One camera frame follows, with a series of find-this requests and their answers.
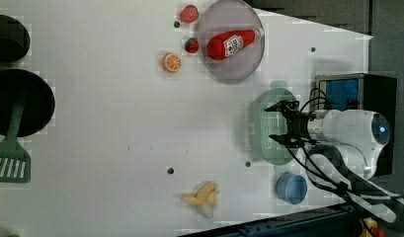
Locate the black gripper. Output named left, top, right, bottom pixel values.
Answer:
left=265, top=102, right=311, bottom=147

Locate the green oval strainer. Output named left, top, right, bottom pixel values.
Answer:
left=247, top=80, right=296, bottom=171

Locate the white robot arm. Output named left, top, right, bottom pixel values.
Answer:
left=267, top=101, right=397, bottom=223

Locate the blue bowl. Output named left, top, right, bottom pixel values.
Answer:
left=276, top=173, right=307, bottom=204

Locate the black toaster oven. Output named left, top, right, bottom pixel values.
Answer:
left=310, top=73, right=397, bottom=177

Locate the red ketchup bottle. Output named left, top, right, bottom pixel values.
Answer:
left=206, top=28, right=265, bottom=60

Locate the toy peeled banana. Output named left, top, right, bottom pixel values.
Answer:
left=181, top=182, right=220, bottom=219

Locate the red toy tomato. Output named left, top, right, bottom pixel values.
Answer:
left=185, top=38, right=200, bottom=53

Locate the grey round plate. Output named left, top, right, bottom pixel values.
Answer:
left=199, top=0, right=266, bottom=84

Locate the toy orange half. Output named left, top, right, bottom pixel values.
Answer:
left=162, top=53, right=182, bottom=73

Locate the toy strawberry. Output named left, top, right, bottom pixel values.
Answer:
left=180, top=5, right=199, bottom=24

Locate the green spatula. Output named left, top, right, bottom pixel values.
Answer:
left=0, top=102, right=31, bottom=184

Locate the small black cylinder cup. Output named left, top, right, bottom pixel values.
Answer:
left=0, top=15, right=31, bottom=65

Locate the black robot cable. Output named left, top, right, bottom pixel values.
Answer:
left=284, top=87, right=404, bottom=211

